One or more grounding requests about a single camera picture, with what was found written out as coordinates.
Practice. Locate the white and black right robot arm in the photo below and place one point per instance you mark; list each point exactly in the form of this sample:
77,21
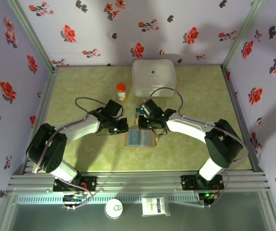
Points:
186,125

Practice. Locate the aluminium corner post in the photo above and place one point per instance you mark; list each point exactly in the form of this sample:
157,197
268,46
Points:
29,31
241,31

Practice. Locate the yellow credit card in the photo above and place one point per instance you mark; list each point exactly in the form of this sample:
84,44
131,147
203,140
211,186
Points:
137,119

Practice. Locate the aluminium frame cross rail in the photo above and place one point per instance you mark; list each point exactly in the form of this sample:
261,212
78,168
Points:
138,180

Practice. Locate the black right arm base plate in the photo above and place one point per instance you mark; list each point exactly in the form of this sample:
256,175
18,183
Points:
187,183

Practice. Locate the translucent white storage box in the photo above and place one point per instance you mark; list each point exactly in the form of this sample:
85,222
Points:
153,77

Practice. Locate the orange-lid pill bottle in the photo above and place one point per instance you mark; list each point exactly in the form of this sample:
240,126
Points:
121,92

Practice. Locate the blue and yellow sponge pack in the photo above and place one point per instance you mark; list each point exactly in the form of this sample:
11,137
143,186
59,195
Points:
135,115

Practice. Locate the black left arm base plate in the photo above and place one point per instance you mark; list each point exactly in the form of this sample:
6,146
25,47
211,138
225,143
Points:
90,183

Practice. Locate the white round lid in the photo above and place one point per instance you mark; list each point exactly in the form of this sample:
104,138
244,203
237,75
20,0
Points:
114,209

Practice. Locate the aluminium side rail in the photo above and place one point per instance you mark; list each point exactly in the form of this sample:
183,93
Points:
239,113
47,96

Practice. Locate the white printed paper box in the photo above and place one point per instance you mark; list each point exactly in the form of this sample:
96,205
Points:
154,207

